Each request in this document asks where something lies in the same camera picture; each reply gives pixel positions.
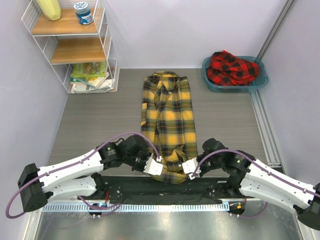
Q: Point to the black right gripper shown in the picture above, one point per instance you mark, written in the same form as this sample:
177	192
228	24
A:
203	171

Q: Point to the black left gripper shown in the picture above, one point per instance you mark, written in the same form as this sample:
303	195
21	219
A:
142	168

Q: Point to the yellow plaid long sleeve shirt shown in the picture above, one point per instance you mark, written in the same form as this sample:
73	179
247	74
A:
167	120

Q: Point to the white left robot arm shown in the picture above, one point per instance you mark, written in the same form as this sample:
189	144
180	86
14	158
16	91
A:
36	183

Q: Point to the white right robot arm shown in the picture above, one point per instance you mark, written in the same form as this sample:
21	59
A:
249	177

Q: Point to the red plaid long sleeve shirt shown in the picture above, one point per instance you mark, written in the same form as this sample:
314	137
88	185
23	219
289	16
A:
225	69

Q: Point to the stack of books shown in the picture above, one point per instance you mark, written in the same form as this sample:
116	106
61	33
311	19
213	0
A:
92	85

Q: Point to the teal plastic basket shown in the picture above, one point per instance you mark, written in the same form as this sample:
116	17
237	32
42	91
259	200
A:
259	82

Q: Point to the green picture book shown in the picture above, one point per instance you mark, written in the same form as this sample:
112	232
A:
89	69

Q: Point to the blue lidded jar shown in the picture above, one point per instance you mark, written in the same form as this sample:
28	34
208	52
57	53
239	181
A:
83	13

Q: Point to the yellow plastic bottle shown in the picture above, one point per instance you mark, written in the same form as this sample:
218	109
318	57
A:
51	9

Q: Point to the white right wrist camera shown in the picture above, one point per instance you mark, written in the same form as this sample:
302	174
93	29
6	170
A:
191	169

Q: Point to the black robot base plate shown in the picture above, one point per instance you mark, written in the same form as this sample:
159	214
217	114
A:
143	190

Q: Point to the white slotted cable duct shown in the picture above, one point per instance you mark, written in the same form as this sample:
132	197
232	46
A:
61	207

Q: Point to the white wire shelf rack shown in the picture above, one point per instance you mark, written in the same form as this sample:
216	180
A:
65	42

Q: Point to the aluminium frame rail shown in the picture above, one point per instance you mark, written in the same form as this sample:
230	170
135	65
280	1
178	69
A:
284	13

